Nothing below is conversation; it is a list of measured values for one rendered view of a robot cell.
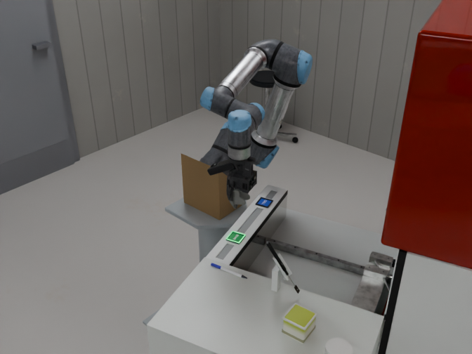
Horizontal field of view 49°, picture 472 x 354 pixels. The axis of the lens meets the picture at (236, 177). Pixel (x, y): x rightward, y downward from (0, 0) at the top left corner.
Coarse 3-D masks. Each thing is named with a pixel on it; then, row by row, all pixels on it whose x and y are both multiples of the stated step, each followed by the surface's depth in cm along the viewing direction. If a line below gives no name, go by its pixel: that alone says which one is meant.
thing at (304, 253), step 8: (272, 240) 207; (280, 248) 206; (288, 248) 204; (296, 248) 203; (304, 256) 202; (312, 256) 200; (320, 256) 198; (328, 256) 198; (328, 264) 198; (336, 264) 197; (344, 264) 195; (352, 264) 194; (352, 272) 195; (360, 272) 193
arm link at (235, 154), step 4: (228, 148) 169; (248, 148) 168; (228, 152) 170; (232, 152) 168; (236, 152) 167; (240, 152) 167; (244, 152) 168; (248, 152) 169; (228, 156) 171; (232, 156) 169; (236, 156) 168; (240, 156) 168; (244, 156) 168; (248, 156) 170; (236, 160) 170; (240, 160) 169
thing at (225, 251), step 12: (264, 192) 217; (276, 192) 218; (252, 204) 210; (240, 216) 202; (252, 216) 203; (264, 216) 202; (240, 228) 196; (252, 228) 196; (216, 252) 183; (228, 252) 184; (228, 264) 178
